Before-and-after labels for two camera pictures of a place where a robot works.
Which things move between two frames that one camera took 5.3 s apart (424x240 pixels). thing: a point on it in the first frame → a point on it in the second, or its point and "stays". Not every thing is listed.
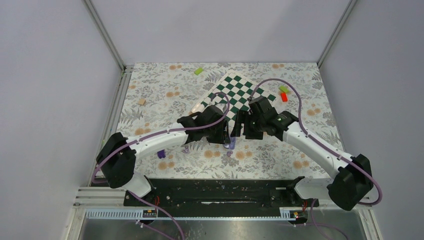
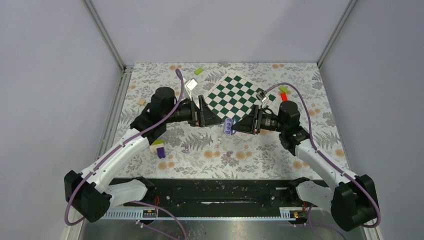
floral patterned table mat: [154, 96] stays
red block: [284, 97] stays
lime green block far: [198, 71] stays
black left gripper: [223, 137] → [209, 117]
